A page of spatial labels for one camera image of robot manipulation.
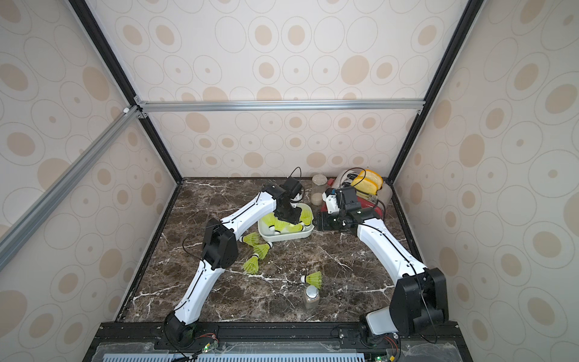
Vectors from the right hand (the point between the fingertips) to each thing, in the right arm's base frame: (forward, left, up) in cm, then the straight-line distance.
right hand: (317, 222), depth 84 cm
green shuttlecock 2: (+9, +4, -8) cm, 12 cm away
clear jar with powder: (+21, -1, -4) cm, 22 cm away
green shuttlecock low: (-16, +1, -13) cm, 21 cm away
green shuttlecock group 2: (-11, +26, -16) cm, 32 cm away
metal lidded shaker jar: (-25, +1, -6) cm, 26 cm away
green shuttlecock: (+6, +14, -13) cm, 20 cm away
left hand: (+7, +6, -8) cm, 12 cm away
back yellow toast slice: (+20, -23, +5) cm, 31 cm away
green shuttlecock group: (-6, +21, -12) cm, 25 cm away
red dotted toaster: (+17, -4, -12) cm, 21 cm away
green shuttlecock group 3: (+2, +18, -2) cm, 19 cm away
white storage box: (+5, +17, -13) cm, 22 cm away
